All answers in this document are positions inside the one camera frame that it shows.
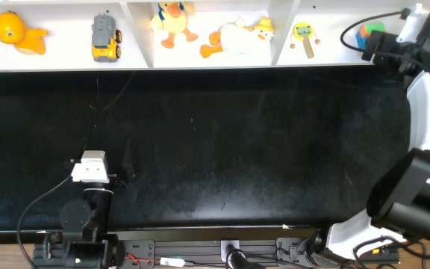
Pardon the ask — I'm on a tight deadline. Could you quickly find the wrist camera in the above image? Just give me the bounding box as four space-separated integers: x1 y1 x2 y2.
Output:
396 3 426 44
70 149 110 185

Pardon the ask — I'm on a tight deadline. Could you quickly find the grey and yellow toy truck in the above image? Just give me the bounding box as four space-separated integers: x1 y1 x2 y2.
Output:
90 13 123 64

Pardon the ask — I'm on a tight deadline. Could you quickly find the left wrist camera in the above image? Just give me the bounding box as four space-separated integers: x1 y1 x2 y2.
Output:
70 149 110 185

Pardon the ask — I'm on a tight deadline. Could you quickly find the many-coloured puzzle cube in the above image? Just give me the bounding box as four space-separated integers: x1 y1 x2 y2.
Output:
355 22 387 50

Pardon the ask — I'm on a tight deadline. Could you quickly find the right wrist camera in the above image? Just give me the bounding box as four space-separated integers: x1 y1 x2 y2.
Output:
396 3 426 44

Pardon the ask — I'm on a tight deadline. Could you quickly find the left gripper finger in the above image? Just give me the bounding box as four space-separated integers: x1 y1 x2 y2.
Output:
122 137 138 181

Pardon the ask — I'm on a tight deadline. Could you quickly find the yellow rattle drum toy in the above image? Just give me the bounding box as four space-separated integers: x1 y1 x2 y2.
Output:
289 22 321 60

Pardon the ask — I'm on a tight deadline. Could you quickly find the yellow plush duck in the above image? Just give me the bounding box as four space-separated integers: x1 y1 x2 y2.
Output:
149 1 200 49

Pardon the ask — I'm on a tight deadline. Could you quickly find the yellow rubber duck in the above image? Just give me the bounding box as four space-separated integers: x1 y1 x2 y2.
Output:
0 10 49 56

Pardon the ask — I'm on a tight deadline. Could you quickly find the black cable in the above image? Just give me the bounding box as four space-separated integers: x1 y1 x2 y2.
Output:
340 10 430 165
16 173 75 269

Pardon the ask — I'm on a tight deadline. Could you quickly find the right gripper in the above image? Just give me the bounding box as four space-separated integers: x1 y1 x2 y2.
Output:
361 30 402 65

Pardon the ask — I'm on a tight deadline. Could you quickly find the white shelf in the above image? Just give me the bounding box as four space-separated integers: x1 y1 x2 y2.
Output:
0 0 430 73

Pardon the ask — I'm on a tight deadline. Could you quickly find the mounting rail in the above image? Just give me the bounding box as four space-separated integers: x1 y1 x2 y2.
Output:
31 233 402 269

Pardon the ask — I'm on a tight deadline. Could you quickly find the white plush duck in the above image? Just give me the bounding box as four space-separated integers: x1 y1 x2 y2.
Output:
199 16 276 59

